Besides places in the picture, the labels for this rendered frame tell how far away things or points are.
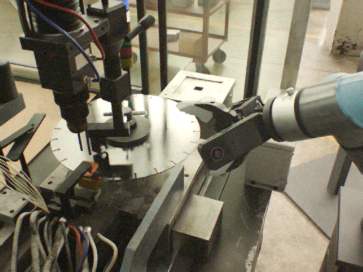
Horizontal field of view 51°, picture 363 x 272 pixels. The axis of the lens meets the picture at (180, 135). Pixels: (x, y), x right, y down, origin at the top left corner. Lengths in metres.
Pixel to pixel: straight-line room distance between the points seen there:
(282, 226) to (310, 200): 0.24
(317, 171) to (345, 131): 1.76
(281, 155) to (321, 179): 1.31
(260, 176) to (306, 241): 0.97
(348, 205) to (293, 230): 0.94
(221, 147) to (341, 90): 0.19
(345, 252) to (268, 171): 0.25
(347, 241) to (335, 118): 0.48
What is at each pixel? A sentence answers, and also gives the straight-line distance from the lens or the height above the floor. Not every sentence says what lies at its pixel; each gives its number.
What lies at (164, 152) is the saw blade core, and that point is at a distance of 0.79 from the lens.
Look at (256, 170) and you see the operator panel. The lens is 0.99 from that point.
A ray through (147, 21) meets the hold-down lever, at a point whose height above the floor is 1.22.
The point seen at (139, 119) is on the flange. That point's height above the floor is 0.96.
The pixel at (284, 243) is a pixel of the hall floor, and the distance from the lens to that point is 1.90.
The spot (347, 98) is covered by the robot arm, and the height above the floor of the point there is 1.20.
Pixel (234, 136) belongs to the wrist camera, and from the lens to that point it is 0.59.
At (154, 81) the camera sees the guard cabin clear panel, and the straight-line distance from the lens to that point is 1.34.
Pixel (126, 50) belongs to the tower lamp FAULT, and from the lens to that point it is 1.08.
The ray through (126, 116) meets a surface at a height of 1.00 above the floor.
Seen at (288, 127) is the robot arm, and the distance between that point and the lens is 0.56.
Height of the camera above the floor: 1.44
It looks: 36 degrees down
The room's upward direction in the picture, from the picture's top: straight up
